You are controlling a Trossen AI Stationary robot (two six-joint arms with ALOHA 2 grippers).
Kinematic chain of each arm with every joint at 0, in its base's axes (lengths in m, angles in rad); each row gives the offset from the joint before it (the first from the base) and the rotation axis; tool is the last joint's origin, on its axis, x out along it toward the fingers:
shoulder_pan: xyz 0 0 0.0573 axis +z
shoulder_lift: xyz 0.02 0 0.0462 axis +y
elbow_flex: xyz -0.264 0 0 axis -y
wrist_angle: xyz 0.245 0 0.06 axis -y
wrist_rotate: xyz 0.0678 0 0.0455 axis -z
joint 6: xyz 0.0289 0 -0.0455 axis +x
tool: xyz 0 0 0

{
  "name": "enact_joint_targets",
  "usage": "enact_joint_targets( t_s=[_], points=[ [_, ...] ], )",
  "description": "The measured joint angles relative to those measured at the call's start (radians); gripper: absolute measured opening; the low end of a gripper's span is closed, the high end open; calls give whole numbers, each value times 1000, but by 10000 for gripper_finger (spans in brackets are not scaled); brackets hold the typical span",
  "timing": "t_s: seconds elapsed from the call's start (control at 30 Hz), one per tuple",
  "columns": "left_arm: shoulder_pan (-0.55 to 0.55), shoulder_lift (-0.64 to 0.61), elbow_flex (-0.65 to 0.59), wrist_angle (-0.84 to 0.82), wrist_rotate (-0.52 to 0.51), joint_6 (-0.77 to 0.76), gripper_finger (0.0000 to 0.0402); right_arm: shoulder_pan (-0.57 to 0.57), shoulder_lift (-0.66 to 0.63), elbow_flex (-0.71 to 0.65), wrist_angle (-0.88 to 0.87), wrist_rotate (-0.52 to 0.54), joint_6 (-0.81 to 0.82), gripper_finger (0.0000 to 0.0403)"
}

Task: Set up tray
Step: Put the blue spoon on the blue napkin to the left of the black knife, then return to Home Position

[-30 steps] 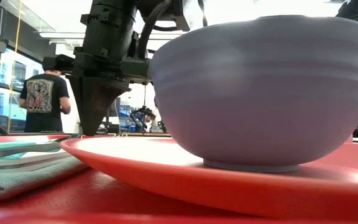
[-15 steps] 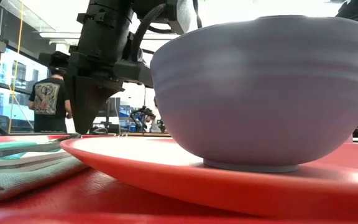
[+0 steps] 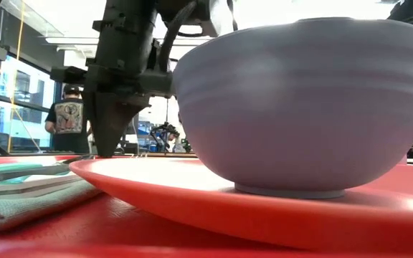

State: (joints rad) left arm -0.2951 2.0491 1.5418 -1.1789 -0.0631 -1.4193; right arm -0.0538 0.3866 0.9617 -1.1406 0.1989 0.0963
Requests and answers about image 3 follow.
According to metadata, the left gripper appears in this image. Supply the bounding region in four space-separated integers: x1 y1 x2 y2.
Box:
50 0 177 158

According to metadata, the black-handled steak knife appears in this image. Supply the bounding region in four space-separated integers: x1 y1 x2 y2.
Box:
0 171 84 201

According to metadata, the green-handled spoon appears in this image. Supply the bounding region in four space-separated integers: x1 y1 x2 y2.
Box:
0 153 98 176

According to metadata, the teal cloth napkin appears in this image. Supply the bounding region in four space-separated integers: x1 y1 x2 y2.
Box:
0 171 103 232

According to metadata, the pink plastic plate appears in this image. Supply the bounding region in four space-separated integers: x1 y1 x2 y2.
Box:
69 156 413 254

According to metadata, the red plastic tray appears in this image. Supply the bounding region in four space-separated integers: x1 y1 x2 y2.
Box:
0 153 413 258

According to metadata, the blue storage shelf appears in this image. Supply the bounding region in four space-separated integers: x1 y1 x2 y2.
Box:
137 120 157 153

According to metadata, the person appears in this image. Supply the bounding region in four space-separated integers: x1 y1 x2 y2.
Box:
44 84 92 155
172 135 194 154

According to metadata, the long strip light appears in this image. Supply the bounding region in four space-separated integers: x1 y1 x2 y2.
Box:
44 35 211 47

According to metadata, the thin yellow cord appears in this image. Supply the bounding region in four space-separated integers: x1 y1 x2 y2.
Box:
6 0 25 154

